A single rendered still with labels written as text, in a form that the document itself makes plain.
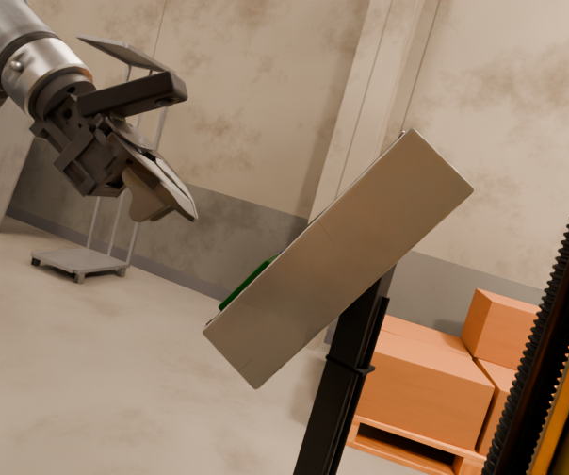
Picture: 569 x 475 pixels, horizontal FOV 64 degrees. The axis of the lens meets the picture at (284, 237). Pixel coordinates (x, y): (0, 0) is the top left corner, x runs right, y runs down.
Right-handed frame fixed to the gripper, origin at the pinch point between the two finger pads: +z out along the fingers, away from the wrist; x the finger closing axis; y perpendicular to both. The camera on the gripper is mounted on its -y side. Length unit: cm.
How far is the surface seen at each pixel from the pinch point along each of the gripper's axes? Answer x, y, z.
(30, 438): -92, 128, -9
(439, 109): -299, -101, 2
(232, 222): -328, 75, -53
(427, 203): 6.9, -17.9, 17.0
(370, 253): 6.9, -11.3, 16.8
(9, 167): -328, 192, -239
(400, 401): -164, 37, 92
